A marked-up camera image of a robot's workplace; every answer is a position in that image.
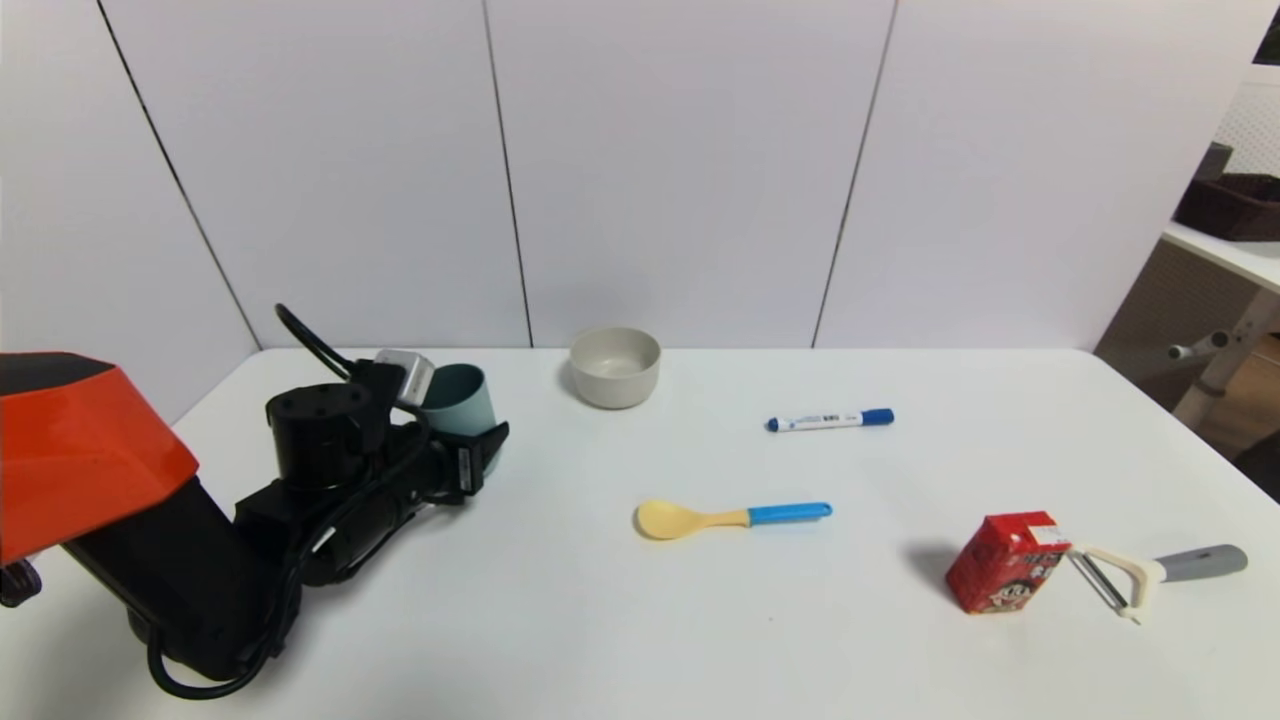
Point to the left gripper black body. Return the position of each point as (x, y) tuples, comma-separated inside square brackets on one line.
[(467, 467)]

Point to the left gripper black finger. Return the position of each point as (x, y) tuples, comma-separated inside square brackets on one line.
[(485, 455)]

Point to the teal plastic cup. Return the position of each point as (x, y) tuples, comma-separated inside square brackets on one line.
[(466, 402)]

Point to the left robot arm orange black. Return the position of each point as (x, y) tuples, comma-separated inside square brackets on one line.
[(90, 450)]

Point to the beige round bowl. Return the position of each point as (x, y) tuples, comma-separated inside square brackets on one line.
[(615, 380)]

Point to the dark object on floor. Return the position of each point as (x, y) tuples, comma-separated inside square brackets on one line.
[(1262, 470)]

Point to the blue white marker pen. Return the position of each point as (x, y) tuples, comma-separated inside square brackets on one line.
[(825, 421)]

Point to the red milk carton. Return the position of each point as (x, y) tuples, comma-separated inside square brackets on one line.
[(1000, 565)]

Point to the white side table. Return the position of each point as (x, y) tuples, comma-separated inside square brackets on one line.
[(1235, 255)]

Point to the dark box behind basket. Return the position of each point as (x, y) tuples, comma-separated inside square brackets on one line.
[(1214, 160)]

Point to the dark brown woven basket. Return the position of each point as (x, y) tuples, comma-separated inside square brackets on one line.
[(1238, 208)]

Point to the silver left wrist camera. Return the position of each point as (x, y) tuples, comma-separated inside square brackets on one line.
[(405, 377)]

